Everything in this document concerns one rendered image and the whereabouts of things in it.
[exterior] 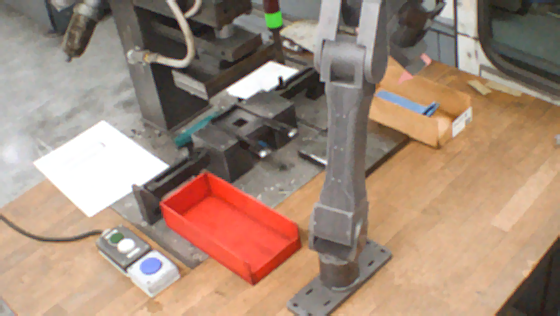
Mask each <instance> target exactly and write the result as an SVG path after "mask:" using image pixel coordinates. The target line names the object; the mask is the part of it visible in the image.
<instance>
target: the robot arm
mask: <svg viewBox="0 0 560 316"><path fill-rule="evenodd" d="M321 3H322V7H321V13H320V19H319V25H318V30H317V37H316V43H315V58H314V59H315V66H316V69H317V72H318V73H320V81H325V82H326V85H325V93H326V95H327V100H328V112H329V126H328V141H327V157H326V169H325V175H324V180H323V188H322V191H321V193H320V200H319V201H317V202H316V203H315V204H314V208H313V210H312V212H311V214H310V219H309V225H308V230H311V232H310V238H309V245H308V247H309V250H312V251H315V252H317V254H318V260H319V266H320V273H319V274H318V275H317V276H316V277H315V278H314V279H312V280H311V281H310V282H309V283H308V284H307V285H306V286H305V287H303V288H302V289H301V290H299V291H298V292H297V293H296V294H295V295H294V296H293V297H292V298H291V299H288V300H287V302H286V307H287V309H288V310H289V311H290V312H292V313H293V314H294V315H296V316H330V315H331V314H332V313H333V312H334V311H335V310H336V309H337V308H338V307H339V306H340V305H341V304H343V303H344V302H346V301H347V300H348V299H349V297H350V296H351V295H352V294H353V293H354V292H357V291H358V290H359V289H360V288H361V287H362V286H363V285H364V284H365V282H366V281H367V280H369V279H371V278H372V277H373V276H374V275H375V274H376V273H377V272H378V271H379V270H380V268H381V267H383V266H385V265H386V264H387V263H388V262H389V261H390V260H391V259H392V257H393V254H392V251H391V250H390V249H388V248H386V246H384V245H380V244H378V243H376V241H374V240H372V239H370V238H368V237H366V236H367V231H368V213H369V206H370V201H368V200H367V195H368V192H367V190H366V184H365V156H366V144H367V133H368V122H369V116H370V106H371V102H372V100H373V97H374V94H375V93H376V84H379V83H380V82H381V81H382V80H383V78H384V76H385V75H386V72H387V65H388V60H389V55H390V56H391V57H392V58H393V59H394V60H395V62H397V63H398V64H399V65H400V66H401V67H402V68H403V69H405V71H404V72H403V74H402V76H401V77H400V79H399V82H398V85H400V83H401V82H402V81H407V80H409V79H412V78H414V77H415V76H416V75H417V73H420V72H421V71H422V70H423V69H424V67H425V66H427V65H429V64H430V63H431V62H430V58H429V57H428V56H427V55H426V54H423V53H424V52H425V51H426V50H427V47H428V45H427V44H426V43H425V41H424V40H423V38H424V36H425V35H426V33H427V32H428V30H429V28H430V27H431V25H432V23H433V19H434V18H435V16H439V15H440V14H441V12H442V11H443V9H444V7H445V6H446V5H447V4H448V3H447V2H446V1H444V0H322V2H321ZM339 8H340V11H341V20H342V23H343V24H344V25H346V26H349V27H355V28H356V32H357V36H351V35H344V34H340V26H339V22H338V14H339ZM392 12H393V13H392ZM420 54H422V55H421V57H419V58H418V59H417V60H415V58H417V57H418V56H419V55H420ZM414 60H415V61H414ZM413 61H414V62H413ZM412 62H413V63H412Z"/></svg>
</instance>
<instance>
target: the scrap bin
mask: <svg viewBox="0 0 560 316"><path fill-rule="evenodd" d="M159 205H160V208H161V211H162V214H163V216H164V219H165V222H166V225H167V227H168V228H170V229H171V230H173V231H175V232H176V233H178V234H179V235H180V236H182V237H183V238H185V240H187V241H188V242H189V243H191V244H192V245H194V246H195V247H197V248H198V249H200V250H201V251H203V252H204V253H206V254H207V255H208V256H210V257H211V258H213V259H214V260H216V262H218V263H219V264H220V265H223V266H225V267H226V268H228V269H229V270H230V271H232V272H233V273H234V274H235V275H237V276H238V277H239V278H242V279H244V280H245V281H247V282H248V283H249V284H250V285H251V286H253V287H254V286H255V285H256V284H257V283H259V282H260V281H261V280H263V279H264V278H265V277H266V276H267V275H268V274H270V273H271V272H272V271H273V270H276V269H277V268H278V267H279V266H280V265H281V264H282V263H283V262H284V261H285V260H287V259H289V258H290V257H291V256H293V255H294V254H295V253H296V252H297V251H299V249H300V248H301V247H302V245H301V240H300V230H299V225H298V223H297V222H295V221H293V220H292V219H290V218H288V217H287V216H285V215H281V214H280V213H279V212H277V211H275V210H274V209H272V208H270V207H268V206H267V205H265V204H263V203H261V202H260V201H259V200H257V199H256V198H254V197H252V196H250V195H247V194H245V193H243V192H242V191H240V190H238V189H237V188H236V187H234V186H232V185H230V184H229V183H227V182H225V181H223V180H222V179H220V178H219V177H218V176H216V175H214V174H212V173H211V172H207V171H205V172H203V173H202V174H200V175H199V176H197V177H196V178H194V179H193V180H191V181H190V182H189V183H188V184H187V185H185V186H184V187H182V188H179V189H178V190H177V191H176V192H174V193H173V194H171V195H170V196H169V197H167V199H165V200H164V201H161V202H159Z"/></svg>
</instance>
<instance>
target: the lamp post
mask: <svg viewBox="0 0 560 316"><path fill-rule="evenodd" d="M266 29H267V31H268V32H272V37H273V42H274V43H275V48H276V53H277V63H278V64H280V65H282V66H285V67H286V64H285V59H284V53H283V48H282V42H281V37H280V30H282V29H283V22H282V24H281V25H280V26H279V27H276V28H268V27H267V26H266Z"/></svg>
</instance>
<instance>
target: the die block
mask: <svg viewBox="0 0 560 316"><path fill-rule="evenodd" d="M275 121H278V122H280V123H281V124H286V125H289V126H293V127H294V128H295V129H296V130H299V127H298V121H297V115H296V110H295V107H294V108H293V109H291V110H288V111H287V112H285V113H284V114H282V115H281V116H280V117H279V118H277V119H276V120H275ZM299 135H300V132H299V133H298V134H296V135H295V137H294V138H293V137H292V138H291V139H290V138H288V137H287V136H285V135H282V134H280V133H278V132H276V131H274V130H270V129H268V128H267V127H264V128H263V129H261V130H259V131H258V132H256V133H255V134H253V135H252V136H250V137H249V139H251V140H253V141H255V140H258V141H262V142H264V143H266V144H267V145H268V146H270V147H272V148H274V149H276V150H278V151H279V150H280V149H281V148H283V147H284V146H285V145H287V144H288V143H290V142H291V141H292V140H294V139H295V138H297V137H298V136H299ZM192 139H193V138H192ZM193 143H194V147H195V149H196V148H201V147H203V148H204V149H206V150H208V153H209V156H210V165H209V166H207V167H206V168H204V170H206V171H207V172H211V173H213V174H214V175H216V176H218V177H219V178H220V179H222V180H224V181H225V182H227V183H229V184H232V183H234V182H235V181H236V180H237V179H238V178H240V177H241V176H242V175H244V174H247V173H248V172H249V171H251V170H252V169H254V165H253V161H252V156H251V152H247V151H245V150H243V149H241V148H240V145H237V147H235V148H234V149H232V150H231V151H229V152H227V153H225V154H224V155H222V154H221V153H218V152H216V151H214V150H212V149H211V148H209V147H207V146H205V145H203V144H202V143H200V142H199V141H197V140H195V139H193Z"/></svg>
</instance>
